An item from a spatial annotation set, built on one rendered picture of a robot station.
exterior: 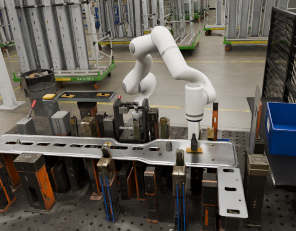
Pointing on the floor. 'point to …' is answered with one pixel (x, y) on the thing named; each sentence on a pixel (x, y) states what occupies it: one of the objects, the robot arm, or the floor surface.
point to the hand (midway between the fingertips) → (194, 145)
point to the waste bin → (38, 87)
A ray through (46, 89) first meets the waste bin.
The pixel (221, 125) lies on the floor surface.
